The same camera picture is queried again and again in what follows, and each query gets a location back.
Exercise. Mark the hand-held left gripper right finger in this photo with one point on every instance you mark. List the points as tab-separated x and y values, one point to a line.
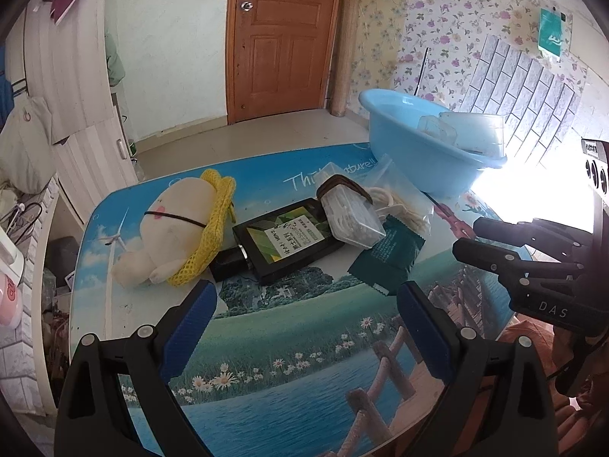
428	331

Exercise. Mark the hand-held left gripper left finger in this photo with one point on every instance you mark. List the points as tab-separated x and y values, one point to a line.
190	331

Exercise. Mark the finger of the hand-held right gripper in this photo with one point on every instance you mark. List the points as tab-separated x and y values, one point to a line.
523	233
495	257

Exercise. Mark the small black box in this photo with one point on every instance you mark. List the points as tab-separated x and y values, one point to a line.
226	264

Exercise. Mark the dark green foil packet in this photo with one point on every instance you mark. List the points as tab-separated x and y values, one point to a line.
388	257

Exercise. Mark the clear bag of cotton swabs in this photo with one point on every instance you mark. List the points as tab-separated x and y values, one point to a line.
409	200

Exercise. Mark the white plush toy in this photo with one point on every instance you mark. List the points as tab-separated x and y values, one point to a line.
166	228

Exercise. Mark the yellow mesh net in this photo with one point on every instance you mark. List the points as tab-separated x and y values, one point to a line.
216	219

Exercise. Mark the long clear plastic case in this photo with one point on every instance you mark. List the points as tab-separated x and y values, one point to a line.
476	128

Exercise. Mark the white plastic hook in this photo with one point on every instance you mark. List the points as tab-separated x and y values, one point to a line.
383	197

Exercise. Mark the black box with green label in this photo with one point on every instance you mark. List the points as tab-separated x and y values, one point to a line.
285	243

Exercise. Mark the cotton swab box brown band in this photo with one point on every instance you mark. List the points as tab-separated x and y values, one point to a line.
352	219

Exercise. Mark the light blue plastic basin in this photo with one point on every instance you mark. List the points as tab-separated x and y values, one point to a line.
404	152

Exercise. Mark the printed landscape desktop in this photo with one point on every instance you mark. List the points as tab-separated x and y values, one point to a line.
295	333

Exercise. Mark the white brick-pattern shelf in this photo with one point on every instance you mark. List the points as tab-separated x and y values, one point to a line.
33	342

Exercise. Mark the pink bottle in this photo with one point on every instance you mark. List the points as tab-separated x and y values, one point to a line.
8	302

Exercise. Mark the green bottle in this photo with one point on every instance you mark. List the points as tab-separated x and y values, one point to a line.
132	148

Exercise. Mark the grey cabinet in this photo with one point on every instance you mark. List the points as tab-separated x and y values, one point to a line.
120	123

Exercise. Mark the grey cloth bag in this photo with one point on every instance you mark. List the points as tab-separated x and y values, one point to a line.
26	147

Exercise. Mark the wooden pillar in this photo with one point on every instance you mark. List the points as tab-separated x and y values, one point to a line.
345	38

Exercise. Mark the pale green cloth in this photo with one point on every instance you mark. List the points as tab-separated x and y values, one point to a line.
115	62

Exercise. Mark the white wooden wardrobe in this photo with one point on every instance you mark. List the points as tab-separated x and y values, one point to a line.
76	71

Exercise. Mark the blue hanging bag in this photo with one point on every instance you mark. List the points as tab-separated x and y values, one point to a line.
4	97

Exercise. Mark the brown wooden door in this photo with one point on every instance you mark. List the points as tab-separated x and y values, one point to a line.
280	43

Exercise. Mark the silver door knob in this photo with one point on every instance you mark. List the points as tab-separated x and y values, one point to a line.
246	5

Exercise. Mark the grey brick wall sticker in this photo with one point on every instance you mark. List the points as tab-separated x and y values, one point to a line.
528	95

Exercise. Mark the green and white wall packet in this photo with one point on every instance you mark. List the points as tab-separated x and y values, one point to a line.
554	33

